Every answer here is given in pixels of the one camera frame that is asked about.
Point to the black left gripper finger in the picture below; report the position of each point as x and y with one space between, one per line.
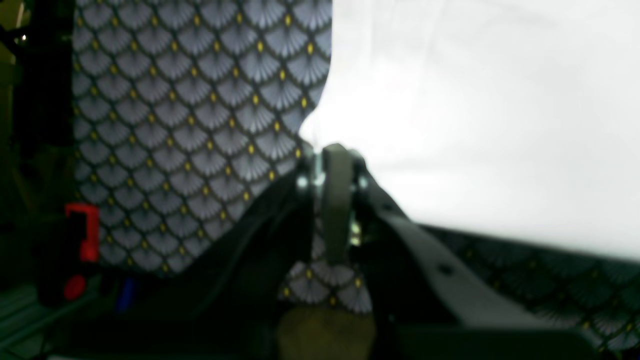
336 201

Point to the white T-shirt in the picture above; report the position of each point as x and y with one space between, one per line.
513 119

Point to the fan-patterned grey table cloth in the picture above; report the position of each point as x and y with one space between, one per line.
186 110

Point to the red table clamp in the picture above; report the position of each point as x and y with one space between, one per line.
81 248

